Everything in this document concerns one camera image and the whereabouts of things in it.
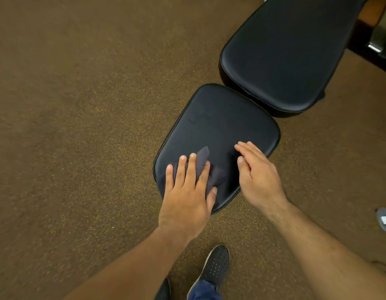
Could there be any person's right hand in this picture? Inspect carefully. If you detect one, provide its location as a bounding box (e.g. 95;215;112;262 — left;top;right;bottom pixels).
234;141;291;216

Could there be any black shoe white sole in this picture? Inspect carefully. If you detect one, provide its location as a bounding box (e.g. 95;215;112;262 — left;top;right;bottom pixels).
186;244;231;299
154;277;172;300

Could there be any silver round floor socket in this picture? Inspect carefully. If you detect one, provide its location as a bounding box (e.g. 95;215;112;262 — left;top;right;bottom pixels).
376;207;386;235

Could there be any black storage shelf rack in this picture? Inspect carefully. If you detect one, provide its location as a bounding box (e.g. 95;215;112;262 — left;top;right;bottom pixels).
348;0;386;75

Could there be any dark grey cleaning cloth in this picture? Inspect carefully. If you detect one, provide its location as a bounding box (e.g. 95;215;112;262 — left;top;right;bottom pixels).
158;146;228;200

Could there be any person's blue garment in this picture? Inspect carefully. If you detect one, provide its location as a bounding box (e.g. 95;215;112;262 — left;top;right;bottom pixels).
187;280;223;300

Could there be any person's left forearm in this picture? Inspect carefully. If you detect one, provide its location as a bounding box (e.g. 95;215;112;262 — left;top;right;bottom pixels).
63;226;189;300

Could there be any orange block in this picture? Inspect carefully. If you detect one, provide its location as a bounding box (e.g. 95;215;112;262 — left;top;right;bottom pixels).
358;0;386;27

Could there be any black padded workout bench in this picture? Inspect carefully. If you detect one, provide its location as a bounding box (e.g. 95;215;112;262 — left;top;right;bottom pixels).
153;0;368;215

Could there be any person's left hand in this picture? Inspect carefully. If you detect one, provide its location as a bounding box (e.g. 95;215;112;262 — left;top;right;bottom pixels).
158;152;218;244

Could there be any person's right forearm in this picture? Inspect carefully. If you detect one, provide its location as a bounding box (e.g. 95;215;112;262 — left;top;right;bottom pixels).
266;201;386;300

